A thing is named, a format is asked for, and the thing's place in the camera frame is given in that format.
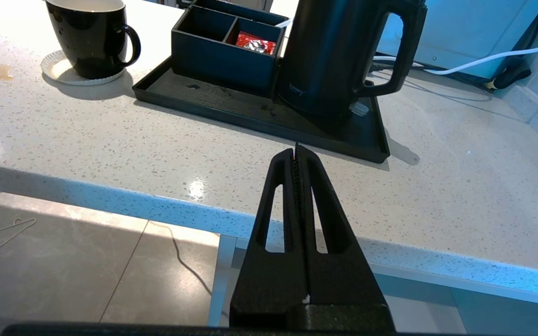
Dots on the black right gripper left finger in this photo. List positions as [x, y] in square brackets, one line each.
[269, 280]

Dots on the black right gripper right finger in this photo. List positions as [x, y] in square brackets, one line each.
[343, 280]

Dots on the black electric kettle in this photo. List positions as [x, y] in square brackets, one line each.
[329, 56]

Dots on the red snack packet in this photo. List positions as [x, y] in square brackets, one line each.
[255, 44]

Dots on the white counter side panel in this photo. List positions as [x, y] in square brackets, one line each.
[222, 280]

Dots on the black kettle base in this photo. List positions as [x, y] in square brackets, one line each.
[358, 108]

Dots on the black serving tray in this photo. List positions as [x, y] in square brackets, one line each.
[231, 107]

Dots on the black sachet organiser box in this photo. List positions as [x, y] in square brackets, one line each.
[217, 60]

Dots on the white paper sachet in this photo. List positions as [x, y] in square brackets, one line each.
[283, 23]

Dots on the silver microwave oven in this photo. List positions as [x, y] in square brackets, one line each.
[465, 32]

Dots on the black mug white inside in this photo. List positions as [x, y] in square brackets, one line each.
[91, 42]

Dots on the white round coaster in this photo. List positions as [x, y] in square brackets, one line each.
[54, 67]

